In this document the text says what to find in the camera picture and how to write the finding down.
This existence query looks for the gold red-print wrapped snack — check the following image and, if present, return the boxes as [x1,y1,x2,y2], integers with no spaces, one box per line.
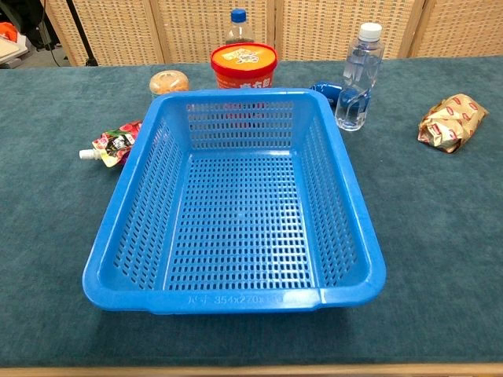
[417,93,490,154]

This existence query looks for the blue snack packet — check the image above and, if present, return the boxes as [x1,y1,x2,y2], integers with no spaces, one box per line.
[309,80,347,106]

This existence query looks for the red snack canister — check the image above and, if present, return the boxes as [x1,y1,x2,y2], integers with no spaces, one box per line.
[210,43,279,90]

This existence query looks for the teal felt table mat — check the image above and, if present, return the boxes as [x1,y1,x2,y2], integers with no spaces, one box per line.
[0,54,503,370]

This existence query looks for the white spout pouch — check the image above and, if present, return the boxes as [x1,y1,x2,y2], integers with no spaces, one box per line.
[78,119,143,169]

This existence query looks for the transparent jar brown contents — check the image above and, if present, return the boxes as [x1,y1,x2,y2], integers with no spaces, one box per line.
[149,69,190,100]

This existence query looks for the black tripod stand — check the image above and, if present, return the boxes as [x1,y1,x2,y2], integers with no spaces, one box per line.
[68,0,100,67]

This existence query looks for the blue plastic basket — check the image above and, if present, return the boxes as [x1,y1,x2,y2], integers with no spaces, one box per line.
[81,87,387,317]

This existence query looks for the white desk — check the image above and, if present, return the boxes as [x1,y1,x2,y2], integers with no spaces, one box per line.
[0,38,31,64]

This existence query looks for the clear water bottle white cap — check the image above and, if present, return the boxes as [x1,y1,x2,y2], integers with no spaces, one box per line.
[334,22,387,132]

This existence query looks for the woven wooden folding screen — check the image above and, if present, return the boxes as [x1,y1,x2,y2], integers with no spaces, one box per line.
[42,0,503,67]

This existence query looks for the cola bottle blue cap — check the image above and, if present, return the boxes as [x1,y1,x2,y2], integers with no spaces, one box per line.
[225,8,255,46]

